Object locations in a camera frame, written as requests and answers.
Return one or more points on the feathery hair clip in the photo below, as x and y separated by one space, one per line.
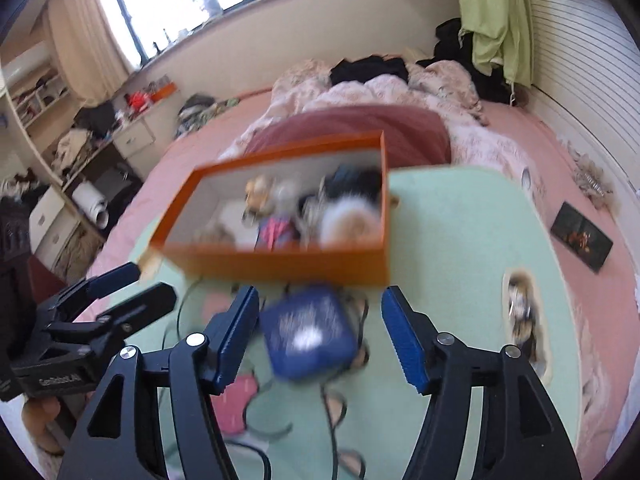
592 180

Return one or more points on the beige plush toy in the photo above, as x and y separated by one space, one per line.
260 192

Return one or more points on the white drawer cabinet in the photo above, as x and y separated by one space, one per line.
52 225

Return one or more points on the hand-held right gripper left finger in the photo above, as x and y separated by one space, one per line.
235 340

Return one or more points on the white slatted headboard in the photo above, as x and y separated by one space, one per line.
585 60

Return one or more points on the green hanging cloth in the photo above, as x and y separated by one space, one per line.
492 15

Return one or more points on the pink bed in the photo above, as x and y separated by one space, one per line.
590 270

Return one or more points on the dark picture card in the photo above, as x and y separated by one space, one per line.
582 237

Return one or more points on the blue square pouch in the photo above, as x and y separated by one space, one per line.
310 332

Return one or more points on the white bedside cabinet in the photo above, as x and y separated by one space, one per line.
135 137

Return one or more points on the black garment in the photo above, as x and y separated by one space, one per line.
367 70

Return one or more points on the pink floral quilt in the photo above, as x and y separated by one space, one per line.
465 95

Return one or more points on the small dark bottle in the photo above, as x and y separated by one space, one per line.
157 49

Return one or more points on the white bookshelf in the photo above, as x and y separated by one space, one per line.
35 100

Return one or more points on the orange cardboard box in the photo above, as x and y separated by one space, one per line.
280 262

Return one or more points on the white fur pompom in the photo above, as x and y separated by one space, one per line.
350 222

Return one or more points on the small white jar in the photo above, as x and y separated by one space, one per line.
182 34

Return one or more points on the red item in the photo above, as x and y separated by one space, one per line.
137 100

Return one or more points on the small orange box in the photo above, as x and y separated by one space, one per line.
164 91

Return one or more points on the maroon pillow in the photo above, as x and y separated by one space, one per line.
350 122

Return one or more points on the pink striped item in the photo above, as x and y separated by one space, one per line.
277 232

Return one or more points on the white paper roll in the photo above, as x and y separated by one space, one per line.
90 202

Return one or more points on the black clothes pile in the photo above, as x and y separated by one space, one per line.
452 50

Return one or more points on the dark clothes heap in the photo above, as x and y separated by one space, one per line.
97 117

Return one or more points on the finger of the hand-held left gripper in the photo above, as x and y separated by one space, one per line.
145 310
112 280

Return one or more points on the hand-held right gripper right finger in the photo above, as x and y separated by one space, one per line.
404 340

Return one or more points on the light green cartoon desktop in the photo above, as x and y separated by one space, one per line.
450 220

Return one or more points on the silver metal trinket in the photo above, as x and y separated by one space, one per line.
522 310

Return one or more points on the black pouch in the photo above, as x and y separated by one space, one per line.
352 180

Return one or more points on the person's left hand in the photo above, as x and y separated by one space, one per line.
42 420

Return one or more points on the beige curtain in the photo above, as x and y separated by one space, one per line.
85 25

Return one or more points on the grey green clothes pile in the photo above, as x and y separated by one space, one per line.
202 112

